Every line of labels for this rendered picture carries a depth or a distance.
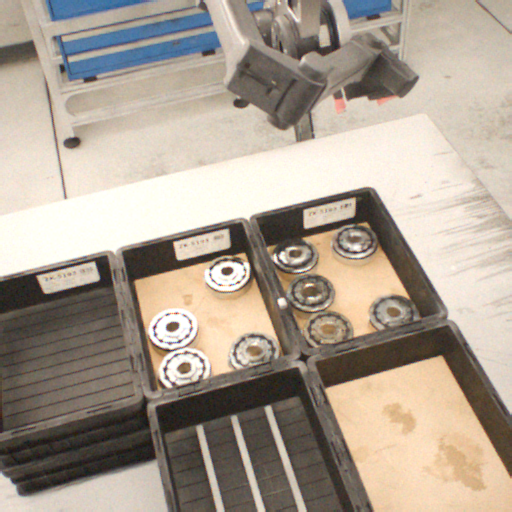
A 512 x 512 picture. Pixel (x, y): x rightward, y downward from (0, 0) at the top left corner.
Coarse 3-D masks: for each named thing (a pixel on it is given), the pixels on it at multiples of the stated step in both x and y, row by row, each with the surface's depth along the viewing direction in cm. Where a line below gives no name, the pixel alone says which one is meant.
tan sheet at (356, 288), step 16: (320, 240) 165; (320, 256) 162; (384, 256) 160; (320, 272) 159; (336, 272) 158; (352, 272) 158; (368, 272) 158; (384, 272) 157; (336, 288) 155; (352, 288) 155; (368, 288) 155; (384, 288) 154; (400, 288) 154; (336, 304) 152; (352, 304) 152; (368, 304) 152; (304, 320) 150; (352, 320) 149
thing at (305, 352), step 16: (352, 192) 161; (368, 192) 161; (288, 208) 159; (384, 208) 157; (256, 224) 156; (400, 240) 150; (272, 272) 146; (432, 288) 141; (288, 304) 140; (288, 320) 138; (416, 320) 136; (432, 320) 135; (368, 336) 134; (304, 352) 132; (320, 352) 132
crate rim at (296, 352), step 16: (224, 224) 157; (160, 240) 155; (256, 240) 153; (256, 256) 149; (128, 288) 146; (272, 288) 143; (128, 304) 143; (288, 336) 135; (144, 368) 133; (240, 368) 131; (256, 368) 131; (144, 384) 130; (192, 384) 129
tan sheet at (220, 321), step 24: (144, 288) 159; (168, 288) 158; (192, 288) 158; (144, 312) 154; (192, 312) 153; (216, 312) 153; (240, 312) 152; (264, 312) 152; (216, 336) 149; (216, 360) 144
